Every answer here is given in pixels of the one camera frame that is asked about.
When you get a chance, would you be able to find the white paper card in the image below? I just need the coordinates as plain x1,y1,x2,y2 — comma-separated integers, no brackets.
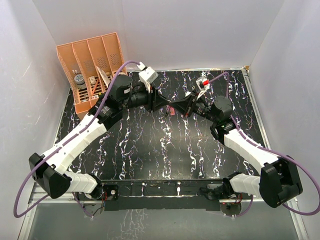
96,66,111,87

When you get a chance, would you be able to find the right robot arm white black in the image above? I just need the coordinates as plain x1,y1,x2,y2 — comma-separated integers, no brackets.
170,94,303,208

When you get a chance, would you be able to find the small beige box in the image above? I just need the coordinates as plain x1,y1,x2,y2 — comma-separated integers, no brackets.
88,76,98,85

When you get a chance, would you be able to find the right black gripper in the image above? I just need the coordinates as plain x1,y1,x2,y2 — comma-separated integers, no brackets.
169,89,219,124

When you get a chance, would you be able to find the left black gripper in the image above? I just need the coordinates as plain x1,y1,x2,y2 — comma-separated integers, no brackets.
120,81,169,113

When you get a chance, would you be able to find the orange plastic file organizer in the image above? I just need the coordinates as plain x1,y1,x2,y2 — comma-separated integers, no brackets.
56,32,124,119

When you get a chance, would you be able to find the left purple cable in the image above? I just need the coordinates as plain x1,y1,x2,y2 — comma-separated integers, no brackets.
12,60,143,218

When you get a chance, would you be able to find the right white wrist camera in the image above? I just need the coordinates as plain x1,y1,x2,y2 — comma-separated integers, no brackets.
196,76,210,100

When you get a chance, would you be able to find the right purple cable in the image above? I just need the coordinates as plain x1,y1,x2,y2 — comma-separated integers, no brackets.
207,71,320,218

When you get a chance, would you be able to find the pink strap keyring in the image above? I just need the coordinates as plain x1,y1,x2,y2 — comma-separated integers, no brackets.
169,107,175,116

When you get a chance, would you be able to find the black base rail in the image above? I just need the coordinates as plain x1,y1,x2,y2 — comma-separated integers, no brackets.
99,179,222,211

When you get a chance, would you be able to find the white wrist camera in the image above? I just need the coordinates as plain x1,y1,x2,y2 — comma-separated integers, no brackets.
196,76,210,100
138,62,158,93

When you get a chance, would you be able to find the purple cable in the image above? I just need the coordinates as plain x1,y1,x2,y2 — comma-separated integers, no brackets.
207,71,320,218
12,60,143,218

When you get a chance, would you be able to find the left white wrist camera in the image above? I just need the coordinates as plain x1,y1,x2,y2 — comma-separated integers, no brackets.
138,62,158,93

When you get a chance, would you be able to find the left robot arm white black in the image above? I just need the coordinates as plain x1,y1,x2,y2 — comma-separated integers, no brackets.
28,74,170,200

